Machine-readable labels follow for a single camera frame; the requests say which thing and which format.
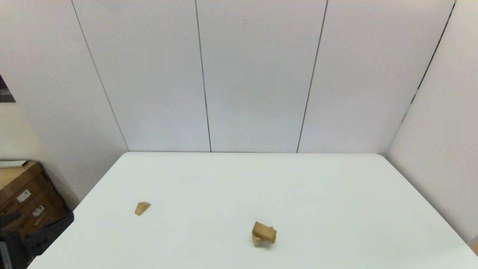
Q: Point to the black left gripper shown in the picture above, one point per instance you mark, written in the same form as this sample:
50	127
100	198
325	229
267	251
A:
15	250

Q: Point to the triangular wooden building block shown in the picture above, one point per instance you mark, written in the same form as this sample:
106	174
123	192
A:
142	208

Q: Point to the rectangular wooden building block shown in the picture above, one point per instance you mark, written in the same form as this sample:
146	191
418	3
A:
264	231

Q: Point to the arched wooden building block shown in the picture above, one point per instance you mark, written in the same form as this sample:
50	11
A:
257	242

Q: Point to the flat white board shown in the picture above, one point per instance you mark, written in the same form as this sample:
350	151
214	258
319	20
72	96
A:
11	163

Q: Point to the dark wall window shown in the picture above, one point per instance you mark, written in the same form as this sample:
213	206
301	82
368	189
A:
4	93

